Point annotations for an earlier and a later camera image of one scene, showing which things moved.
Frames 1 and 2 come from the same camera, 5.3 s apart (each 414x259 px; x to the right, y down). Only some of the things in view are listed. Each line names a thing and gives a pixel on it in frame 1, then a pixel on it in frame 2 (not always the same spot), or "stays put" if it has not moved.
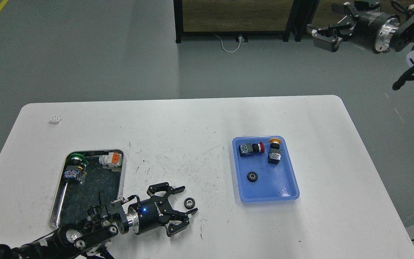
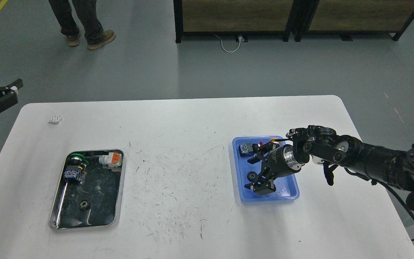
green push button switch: (76, 169) stays put
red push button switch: (247, 149) stays put
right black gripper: (366, 27) -> (281, 161)
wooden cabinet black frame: (290, 18) stays put
